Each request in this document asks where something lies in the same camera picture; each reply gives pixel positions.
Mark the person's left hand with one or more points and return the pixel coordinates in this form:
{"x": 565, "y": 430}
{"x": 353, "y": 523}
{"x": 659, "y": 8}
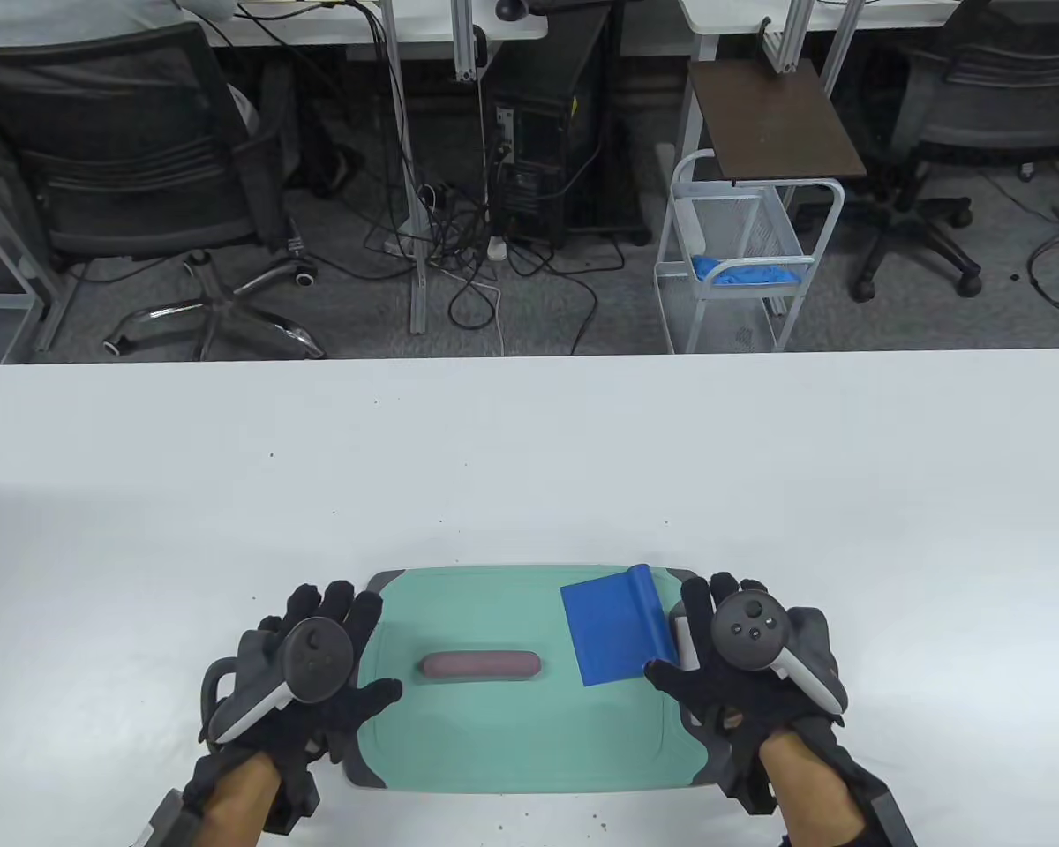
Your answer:
{"x": 344, "y": 715}

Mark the person's right hand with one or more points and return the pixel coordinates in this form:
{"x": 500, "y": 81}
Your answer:
{"x": 715, "y": 697}

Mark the dark grey hand controller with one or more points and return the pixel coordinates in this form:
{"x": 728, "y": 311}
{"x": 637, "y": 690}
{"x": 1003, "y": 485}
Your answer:
{"x": 318, "y": 657}
{"x": 750, "y": 631}

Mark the blue plastic scraper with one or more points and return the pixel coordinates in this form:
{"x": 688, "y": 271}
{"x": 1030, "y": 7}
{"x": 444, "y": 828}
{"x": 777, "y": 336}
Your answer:
{"x": 609, "y": 631}

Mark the purple plasticine roll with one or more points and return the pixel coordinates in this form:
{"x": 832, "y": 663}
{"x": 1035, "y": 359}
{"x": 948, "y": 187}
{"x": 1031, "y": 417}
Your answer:
{"x": 481, "y": 668}

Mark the person's right forearm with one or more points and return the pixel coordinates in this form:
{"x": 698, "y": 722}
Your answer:
{"x": 803, "y": 794}

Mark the person's left forearm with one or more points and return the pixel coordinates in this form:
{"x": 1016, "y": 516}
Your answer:
{"x": 243, "y": 803}

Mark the green cutting board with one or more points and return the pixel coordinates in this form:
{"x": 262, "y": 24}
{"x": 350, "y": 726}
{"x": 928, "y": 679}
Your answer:
{"x": 512, "y": 741}

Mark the blue cloth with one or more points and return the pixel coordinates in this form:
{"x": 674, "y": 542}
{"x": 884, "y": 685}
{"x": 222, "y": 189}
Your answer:
{"x": 746, "y": 273}

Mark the white power strip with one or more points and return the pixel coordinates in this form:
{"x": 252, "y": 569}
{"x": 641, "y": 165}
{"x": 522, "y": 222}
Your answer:
{"x": 496, "y": 250}

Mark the brown wooden board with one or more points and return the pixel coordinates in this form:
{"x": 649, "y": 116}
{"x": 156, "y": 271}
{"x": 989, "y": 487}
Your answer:
{"x": 777, "y": 123}

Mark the black mesh chair chrome base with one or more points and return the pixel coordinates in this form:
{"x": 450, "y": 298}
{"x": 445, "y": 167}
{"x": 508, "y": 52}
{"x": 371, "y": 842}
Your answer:
{"x": 123, "y": 176}

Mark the black computer tower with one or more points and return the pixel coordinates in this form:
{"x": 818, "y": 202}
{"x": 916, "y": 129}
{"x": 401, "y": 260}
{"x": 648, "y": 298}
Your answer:
{"x": 538, "y": 132}

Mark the white desk with metal legs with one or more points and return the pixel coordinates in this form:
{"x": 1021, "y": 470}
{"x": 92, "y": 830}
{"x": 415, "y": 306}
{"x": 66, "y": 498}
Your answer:
{"x": 732, "y": 13}

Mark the black computer mouse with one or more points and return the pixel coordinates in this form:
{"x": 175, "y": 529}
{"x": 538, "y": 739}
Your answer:
{"x": 510, "y": 9}

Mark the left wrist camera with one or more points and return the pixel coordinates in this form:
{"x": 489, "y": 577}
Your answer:
{"x": 172, "y": 820}

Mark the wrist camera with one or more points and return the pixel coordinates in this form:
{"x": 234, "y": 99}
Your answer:
{"x": 172, "y": 820}
{"x": 891, "y": 820}

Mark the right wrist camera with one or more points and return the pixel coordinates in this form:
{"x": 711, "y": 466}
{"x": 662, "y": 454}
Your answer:
{"x": 891, "y": 820}

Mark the white metal desk frame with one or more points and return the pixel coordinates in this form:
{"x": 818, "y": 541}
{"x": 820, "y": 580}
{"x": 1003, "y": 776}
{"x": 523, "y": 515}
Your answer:
{"x": 9, "y": 300}

